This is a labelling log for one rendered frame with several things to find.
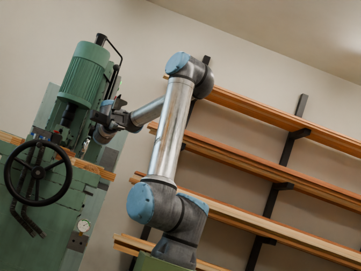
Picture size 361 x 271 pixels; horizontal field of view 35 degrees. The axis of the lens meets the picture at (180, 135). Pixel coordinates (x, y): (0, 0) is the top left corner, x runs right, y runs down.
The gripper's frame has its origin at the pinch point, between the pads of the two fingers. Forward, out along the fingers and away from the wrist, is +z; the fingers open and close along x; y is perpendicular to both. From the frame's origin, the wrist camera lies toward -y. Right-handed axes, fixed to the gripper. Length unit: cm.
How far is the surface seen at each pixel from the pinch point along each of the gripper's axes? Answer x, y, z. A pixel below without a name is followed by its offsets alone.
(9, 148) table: 14, -40, -36
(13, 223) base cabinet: 47, -32, -42
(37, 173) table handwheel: 29.9, -27.9, -16.1
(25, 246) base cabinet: 56, -25, -43
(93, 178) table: 23.7, -0.7, -29.7
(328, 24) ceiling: -155, 185, -96
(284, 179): -52, 195, -181
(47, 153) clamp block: 17.8, -24.1, -23.1
